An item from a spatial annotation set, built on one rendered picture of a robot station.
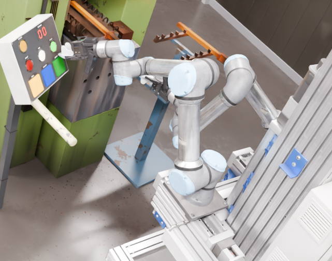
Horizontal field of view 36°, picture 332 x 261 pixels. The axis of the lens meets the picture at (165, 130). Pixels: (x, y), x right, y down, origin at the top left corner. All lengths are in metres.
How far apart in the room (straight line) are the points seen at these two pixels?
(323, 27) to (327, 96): 3.26
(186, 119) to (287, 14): 3.54
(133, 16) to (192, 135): 1.27
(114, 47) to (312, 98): 0.84
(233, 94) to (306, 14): 3.07
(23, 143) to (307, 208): 1.80
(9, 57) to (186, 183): 0.87
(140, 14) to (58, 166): 1.04
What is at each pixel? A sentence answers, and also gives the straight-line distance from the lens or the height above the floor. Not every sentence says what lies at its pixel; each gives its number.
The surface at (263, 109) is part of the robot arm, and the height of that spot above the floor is 1.10.
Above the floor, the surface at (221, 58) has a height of 0.96.
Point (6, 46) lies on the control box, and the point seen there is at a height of 1.17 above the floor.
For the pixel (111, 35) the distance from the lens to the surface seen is 2.74.
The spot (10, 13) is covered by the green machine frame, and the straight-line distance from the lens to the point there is 2.65.
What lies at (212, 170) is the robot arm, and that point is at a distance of 2.12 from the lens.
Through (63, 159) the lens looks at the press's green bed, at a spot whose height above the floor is 0.17.
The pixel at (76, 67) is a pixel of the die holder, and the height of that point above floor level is 0.81.
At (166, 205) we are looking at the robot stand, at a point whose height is 0.68.
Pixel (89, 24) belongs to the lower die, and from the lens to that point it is 2.82.
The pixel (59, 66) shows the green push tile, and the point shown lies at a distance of 2.40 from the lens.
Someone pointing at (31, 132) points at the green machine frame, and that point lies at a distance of 3.14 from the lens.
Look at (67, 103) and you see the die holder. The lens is 2.93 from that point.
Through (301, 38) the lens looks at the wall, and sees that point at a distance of 5.29.
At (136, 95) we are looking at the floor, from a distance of 4.13.
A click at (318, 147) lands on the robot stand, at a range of 1.97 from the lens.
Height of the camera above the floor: 2.36
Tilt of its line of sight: 37 degrees down
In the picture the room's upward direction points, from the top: 23 degrees clockwise
